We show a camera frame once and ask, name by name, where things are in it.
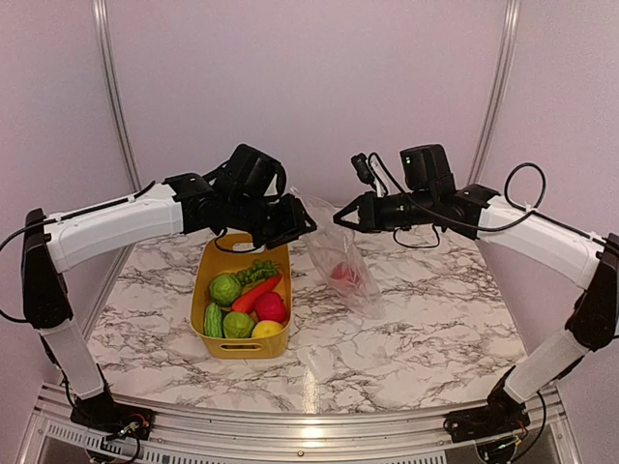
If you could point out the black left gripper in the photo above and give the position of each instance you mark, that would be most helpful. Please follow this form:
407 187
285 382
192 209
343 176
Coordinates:
293 223

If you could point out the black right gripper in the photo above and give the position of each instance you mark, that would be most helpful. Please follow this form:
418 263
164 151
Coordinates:
369 220

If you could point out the clear zip top bag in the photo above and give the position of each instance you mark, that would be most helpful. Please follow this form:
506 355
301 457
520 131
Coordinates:
332 244

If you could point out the red toy apple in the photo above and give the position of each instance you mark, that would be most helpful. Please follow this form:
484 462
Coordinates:
271 307

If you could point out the green toy cabbage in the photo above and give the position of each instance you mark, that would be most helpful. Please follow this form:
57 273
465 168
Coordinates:
225 289

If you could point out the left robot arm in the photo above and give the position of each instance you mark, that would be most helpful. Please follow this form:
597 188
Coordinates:
181 204

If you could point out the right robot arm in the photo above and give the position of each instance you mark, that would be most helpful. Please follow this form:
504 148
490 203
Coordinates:
482 214

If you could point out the green toy grapes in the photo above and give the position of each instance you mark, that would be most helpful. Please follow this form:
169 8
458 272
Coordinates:
257 271

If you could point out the yellow plastic basket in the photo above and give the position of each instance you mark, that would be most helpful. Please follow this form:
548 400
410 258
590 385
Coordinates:
229 255

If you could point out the orange toy carrot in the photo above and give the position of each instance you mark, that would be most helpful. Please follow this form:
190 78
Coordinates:
246 302

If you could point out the yellow toy lemon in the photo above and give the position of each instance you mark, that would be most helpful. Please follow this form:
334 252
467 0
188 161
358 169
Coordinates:
266 328

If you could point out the green toy bitter gourd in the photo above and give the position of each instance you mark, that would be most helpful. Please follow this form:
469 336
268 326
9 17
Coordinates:
213 320

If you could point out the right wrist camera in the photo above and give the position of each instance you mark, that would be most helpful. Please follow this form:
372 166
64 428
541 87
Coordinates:
368 175

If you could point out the right aluminium frame post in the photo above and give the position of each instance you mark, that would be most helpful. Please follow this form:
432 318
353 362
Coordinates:
498 89

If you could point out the aluminium frame post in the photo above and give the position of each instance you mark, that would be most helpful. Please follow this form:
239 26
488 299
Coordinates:
498 89
102 26

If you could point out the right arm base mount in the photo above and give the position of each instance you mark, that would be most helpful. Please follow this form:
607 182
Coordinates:
501 414

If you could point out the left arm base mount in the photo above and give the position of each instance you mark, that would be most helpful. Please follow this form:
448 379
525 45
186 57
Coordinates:
118 420

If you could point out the left aluminium frame post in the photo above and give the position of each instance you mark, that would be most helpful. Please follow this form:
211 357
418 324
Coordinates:
102 26

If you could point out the aluminium table front rail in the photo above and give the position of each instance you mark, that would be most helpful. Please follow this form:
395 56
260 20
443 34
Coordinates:
188 434

